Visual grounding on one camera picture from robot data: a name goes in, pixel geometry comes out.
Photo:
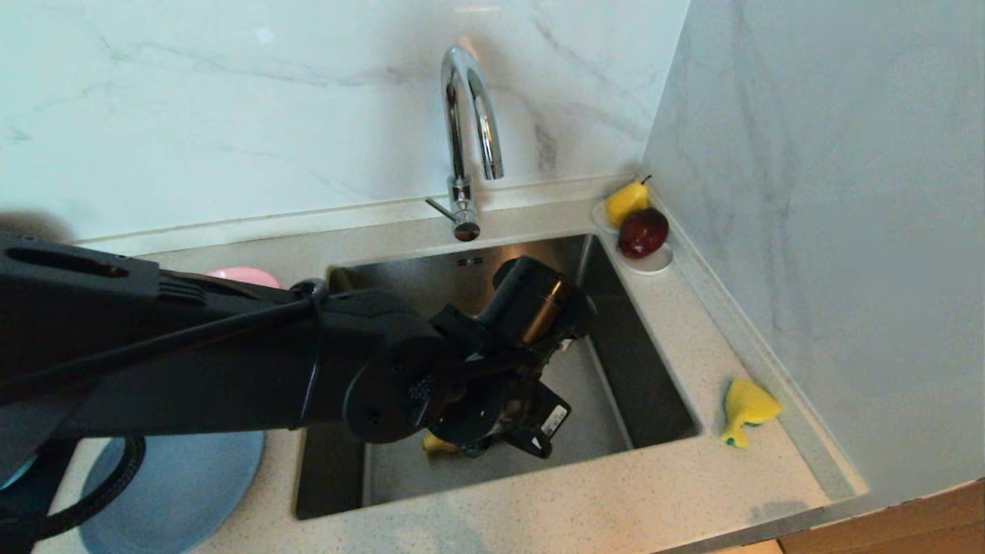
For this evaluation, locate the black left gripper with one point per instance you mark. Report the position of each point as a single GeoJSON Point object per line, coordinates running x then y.
{"type": "Point", "coordinates": [523, 308]}

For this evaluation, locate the small white dish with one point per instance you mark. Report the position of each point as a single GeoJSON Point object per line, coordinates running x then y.
{"type": "Point", "coordinates": [652, 266]}

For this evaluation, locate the orange dish soap bottle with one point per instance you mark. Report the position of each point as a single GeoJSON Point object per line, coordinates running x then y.
{"type": "Point", "coordinates": [435, 444]}

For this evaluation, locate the chrome gooseneck faucet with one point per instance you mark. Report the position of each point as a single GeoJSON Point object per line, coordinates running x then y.
{"type": "Point", "coordinates": [460, 192]}

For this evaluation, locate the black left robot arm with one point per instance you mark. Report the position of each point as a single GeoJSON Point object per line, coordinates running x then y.
{"type": "Point", "coordinates": [192, 362]}

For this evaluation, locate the stainless steel sink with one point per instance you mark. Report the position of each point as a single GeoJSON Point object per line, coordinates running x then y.
{"type": "Point", "coordinates": [462, 485]}

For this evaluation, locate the yellow sponge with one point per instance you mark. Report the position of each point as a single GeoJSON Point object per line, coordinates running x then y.
{"type": "Point", "coordinates": [750, 404]}

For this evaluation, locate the blue plate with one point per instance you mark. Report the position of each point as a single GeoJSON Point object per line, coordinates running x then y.
{"type": "Point", "coordinates": [192, 492]}

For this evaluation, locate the dark red apple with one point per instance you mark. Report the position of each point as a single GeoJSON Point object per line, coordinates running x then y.
{"type": "Point", "coordinates": [642, 233]}

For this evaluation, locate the yellow pear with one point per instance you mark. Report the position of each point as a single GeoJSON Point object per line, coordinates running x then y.
{"type": "Point", "coordinates": [625, 202]}

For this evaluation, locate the pink plate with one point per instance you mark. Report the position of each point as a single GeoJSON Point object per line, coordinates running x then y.
{"type": "Point", "coordinates": [246, 275]}

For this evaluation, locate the teal cup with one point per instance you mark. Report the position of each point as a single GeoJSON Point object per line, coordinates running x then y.
{"type": "Point", "coordinates": [23, 473]}

